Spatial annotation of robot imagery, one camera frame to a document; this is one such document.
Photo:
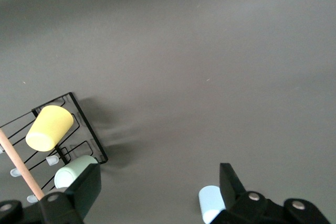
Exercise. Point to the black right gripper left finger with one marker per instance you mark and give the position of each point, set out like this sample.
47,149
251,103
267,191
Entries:
84,192

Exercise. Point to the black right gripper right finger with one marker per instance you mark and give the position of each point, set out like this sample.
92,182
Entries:
236,205

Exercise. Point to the pale green plastic cup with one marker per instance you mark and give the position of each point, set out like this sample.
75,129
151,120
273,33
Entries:
71,172

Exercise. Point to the light blue plastic cup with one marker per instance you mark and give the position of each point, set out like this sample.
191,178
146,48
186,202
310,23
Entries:
210,203

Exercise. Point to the yellow plastic cup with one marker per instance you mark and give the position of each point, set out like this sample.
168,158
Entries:
48,129

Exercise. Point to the dark grey table mat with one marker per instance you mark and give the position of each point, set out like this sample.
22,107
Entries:
210,64

